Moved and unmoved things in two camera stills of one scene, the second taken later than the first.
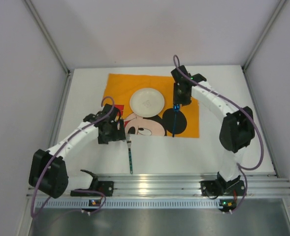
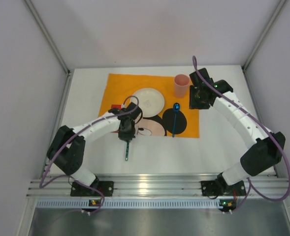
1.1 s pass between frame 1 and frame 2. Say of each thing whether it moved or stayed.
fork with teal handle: moved
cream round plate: stayed
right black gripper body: moved
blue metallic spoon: stayed
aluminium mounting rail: stayed
